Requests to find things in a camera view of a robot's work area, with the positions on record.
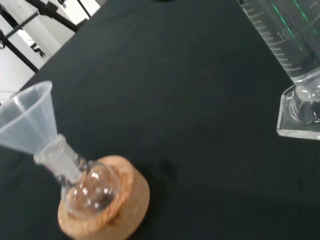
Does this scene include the clear plastic funnel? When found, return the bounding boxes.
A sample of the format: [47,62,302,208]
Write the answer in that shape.
[0,80,67,161]

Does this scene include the clear glass round-bottom flask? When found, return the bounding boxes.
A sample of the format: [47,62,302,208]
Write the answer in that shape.
[33,133,120,216]

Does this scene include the black tripod frame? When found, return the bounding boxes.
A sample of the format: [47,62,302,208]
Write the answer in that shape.
[0,0,92,74]

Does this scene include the black bench cloth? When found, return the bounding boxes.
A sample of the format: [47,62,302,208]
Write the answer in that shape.
[0,0,320,240]

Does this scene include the round cork ring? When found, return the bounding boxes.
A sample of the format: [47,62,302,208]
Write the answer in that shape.
[57,154,151,239]

